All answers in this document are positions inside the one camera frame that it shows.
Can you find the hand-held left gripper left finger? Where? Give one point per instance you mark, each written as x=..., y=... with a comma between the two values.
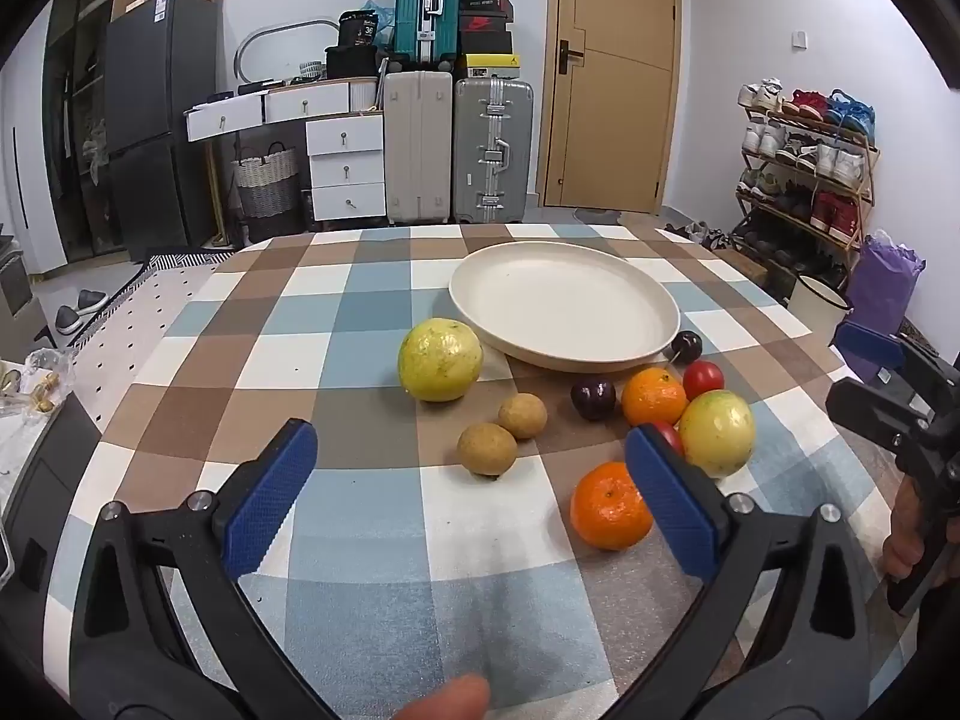
x=270, y=495

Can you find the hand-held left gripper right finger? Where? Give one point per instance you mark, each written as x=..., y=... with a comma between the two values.
x=671, y=502

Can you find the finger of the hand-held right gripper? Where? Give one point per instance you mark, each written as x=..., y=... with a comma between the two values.
x=870, y=345
x=862, y=401

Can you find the orange mandarin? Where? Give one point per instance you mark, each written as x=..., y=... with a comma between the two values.
x=609, y=506
x=654, y=395

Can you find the red cherry tomato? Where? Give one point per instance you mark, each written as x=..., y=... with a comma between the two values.
x=671, y=436
x=703, y=379

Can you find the small yellow guava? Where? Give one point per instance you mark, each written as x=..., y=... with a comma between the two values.
x=716, y=431

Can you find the dark red cherry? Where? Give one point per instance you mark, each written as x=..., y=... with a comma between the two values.
x=686, y=347
x=592, y=397

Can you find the brown longan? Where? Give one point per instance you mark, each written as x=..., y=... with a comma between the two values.
x=487, y=448
x=523, y=415

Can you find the large yellow guava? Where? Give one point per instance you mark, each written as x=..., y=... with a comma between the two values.
x=439, y=360

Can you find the cream round plate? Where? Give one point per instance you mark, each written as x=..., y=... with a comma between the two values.
x=562, y=300

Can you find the person's right hand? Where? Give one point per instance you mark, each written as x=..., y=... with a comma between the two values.
x=900, y=532

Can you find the person's left hand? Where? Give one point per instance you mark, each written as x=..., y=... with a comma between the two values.
x=450, y=697

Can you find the dark patterned bag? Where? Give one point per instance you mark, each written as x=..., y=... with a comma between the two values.
x=919, y=334

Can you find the purple bag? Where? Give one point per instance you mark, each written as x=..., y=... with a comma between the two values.
x=885, y=277

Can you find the white enamel bucket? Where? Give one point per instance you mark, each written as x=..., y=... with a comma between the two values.
x=814, y=304

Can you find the wooden shoe rack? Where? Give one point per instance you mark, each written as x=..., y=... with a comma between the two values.
x=862, y=236

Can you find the checked tablecloth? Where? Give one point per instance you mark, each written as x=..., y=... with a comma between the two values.
x=337, y=360

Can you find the collection of shoes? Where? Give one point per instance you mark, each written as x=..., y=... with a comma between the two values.
x=832, y=157

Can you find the pair of floor shoes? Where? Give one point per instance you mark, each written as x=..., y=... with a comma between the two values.
x=701, y=234

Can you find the white dotted mat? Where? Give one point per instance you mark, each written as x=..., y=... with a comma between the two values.
x=142, y=315

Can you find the black white striped mat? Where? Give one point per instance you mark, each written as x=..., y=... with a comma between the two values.
x=180, y=259

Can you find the clear plastic bag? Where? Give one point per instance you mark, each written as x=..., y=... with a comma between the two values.
x=34, y=382

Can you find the grey door mat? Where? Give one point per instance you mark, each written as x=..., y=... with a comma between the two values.
x=596, y=216

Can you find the striped woven basket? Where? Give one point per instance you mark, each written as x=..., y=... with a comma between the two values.
x=266, y=187

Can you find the white drawer cabinet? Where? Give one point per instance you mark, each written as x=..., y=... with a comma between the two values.
x=345, y=165

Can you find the wooden door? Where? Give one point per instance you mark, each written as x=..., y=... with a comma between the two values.
x=607, y=90

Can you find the beige suitcase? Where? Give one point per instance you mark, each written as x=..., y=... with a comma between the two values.
x=418, y=150

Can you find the dark grey refrigerator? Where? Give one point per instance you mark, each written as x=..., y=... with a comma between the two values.
x=157, y=127

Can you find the silver suitcase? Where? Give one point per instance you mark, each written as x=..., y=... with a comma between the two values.
x=491, y=150

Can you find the dark wardrobe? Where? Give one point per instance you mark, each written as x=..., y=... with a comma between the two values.
x=75, y=127

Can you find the black storage box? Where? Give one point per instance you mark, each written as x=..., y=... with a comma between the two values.
x=350, y=61

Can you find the curved metal tube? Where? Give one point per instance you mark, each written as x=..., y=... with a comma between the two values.
x=259, y=34

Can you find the black printed bag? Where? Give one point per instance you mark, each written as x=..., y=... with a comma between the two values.
x=358, y=26

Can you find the blue plastic bag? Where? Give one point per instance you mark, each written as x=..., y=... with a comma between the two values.
x=382, y=19

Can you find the black red shoe box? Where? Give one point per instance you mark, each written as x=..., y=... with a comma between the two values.
x=486, y=15

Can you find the teal suitcase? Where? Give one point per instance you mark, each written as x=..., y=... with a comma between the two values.
x=412, y=7

